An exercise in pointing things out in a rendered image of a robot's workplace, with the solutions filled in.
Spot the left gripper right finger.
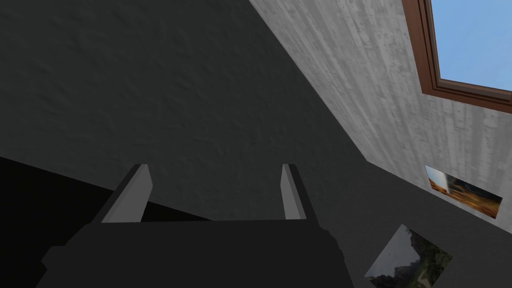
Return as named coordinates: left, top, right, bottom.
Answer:
left=279, top=163, right=320, bottom=225

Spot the orange field wall picture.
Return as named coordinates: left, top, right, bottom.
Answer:
left=424, top=164, right=504, bottom=220

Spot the green landscape wall picture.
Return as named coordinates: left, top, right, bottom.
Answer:
left=363, top=224, right=454, bottom=288

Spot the brown framed window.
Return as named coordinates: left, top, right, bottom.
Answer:
left=401, top=0, right=512, bottom=115

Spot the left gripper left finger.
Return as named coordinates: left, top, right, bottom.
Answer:
left=91, top=163, right=154, bottom=224

